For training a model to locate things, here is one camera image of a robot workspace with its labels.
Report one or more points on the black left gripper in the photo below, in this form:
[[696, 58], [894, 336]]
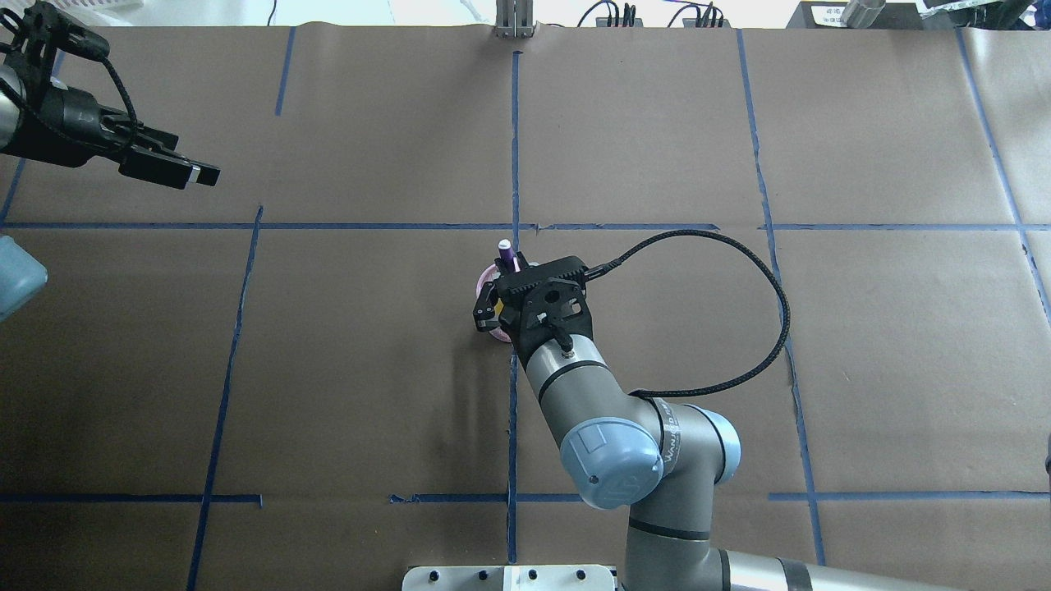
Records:
[[67, 115]]

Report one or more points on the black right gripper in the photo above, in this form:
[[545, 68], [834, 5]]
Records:
[[484, 309]]

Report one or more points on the purple marker pen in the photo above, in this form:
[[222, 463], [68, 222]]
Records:
[[507, 257]]

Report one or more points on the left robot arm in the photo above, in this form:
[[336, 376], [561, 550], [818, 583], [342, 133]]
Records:
[[23, 276]]

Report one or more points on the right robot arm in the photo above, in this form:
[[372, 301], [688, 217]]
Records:
[[886, 420]]

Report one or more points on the pink mesh pen holder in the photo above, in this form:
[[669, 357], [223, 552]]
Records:
[[493, 307]]

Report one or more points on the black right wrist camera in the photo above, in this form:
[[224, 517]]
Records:
[[545, 302]]

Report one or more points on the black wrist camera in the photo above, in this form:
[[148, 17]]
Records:
[[39, 33], [545, 302]]

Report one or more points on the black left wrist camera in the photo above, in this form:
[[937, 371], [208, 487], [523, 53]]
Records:
[[39, 33]]

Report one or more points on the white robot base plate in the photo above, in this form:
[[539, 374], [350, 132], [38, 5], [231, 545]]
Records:
[[511, 577]]

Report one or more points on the aluminium frame post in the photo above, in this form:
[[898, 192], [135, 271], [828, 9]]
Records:
[[514, 19]]

